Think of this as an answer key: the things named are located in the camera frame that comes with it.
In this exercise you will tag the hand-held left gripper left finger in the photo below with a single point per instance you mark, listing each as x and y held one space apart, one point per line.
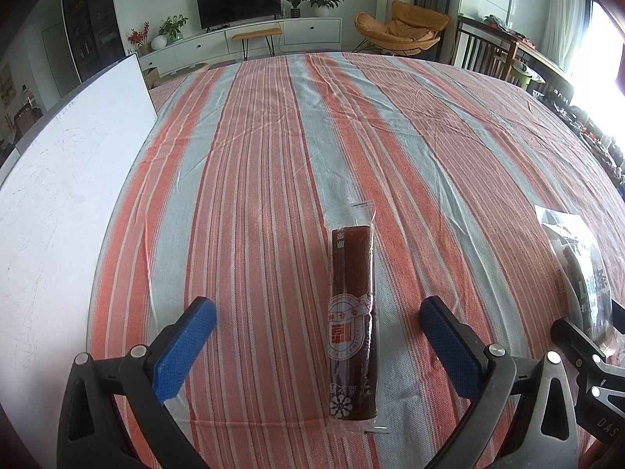
183 351

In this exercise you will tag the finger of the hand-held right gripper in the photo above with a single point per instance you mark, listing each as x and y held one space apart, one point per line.
573 339

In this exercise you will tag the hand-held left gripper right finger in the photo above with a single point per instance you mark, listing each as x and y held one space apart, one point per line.
451 351

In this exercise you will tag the clear packet of dark snack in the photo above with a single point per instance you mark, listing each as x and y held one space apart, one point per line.
583 268

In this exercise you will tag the brown fruit strip packet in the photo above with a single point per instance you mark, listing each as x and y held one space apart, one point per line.
354 312

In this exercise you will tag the white cardboard box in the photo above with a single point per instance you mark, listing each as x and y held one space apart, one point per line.
63 195

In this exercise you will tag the striped orange grey tablecloth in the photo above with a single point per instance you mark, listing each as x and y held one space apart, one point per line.
439 166

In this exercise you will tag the row of jars and bottles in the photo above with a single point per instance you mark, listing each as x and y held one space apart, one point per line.
593 132

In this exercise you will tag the light green stool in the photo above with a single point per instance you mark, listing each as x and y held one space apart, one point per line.
525 75

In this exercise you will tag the brown cardboard box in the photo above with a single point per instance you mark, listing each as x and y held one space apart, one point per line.
152 77

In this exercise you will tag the wooden dining table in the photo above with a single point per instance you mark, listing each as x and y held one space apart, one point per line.
544 61

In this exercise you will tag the dark wooden chair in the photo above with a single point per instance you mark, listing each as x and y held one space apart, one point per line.
481 49

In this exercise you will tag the round white vase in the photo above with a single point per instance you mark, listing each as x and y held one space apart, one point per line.
158 42

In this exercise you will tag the red flowers in vase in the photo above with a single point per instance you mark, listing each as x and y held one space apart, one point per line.
139 36

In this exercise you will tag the green plant in glass vase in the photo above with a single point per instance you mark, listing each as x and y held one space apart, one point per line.
173 25

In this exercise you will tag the wooden bench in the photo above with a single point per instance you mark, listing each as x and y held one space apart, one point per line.
256 33

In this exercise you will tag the orange lounge chair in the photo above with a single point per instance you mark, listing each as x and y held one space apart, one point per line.
398 29

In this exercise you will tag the white sheer curtain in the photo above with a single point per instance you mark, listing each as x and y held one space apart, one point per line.
561 10

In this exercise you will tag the dark glass cabinet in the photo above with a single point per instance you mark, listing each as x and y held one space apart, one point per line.
93 24

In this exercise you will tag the white television cabinet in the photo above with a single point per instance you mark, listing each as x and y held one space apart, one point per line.
312 32

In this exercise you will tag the black television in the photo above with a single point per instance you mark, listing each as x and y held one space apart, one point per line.
239 2

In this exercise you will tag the small potted plant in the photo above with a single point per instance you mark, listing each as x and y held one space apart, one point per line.
294 6

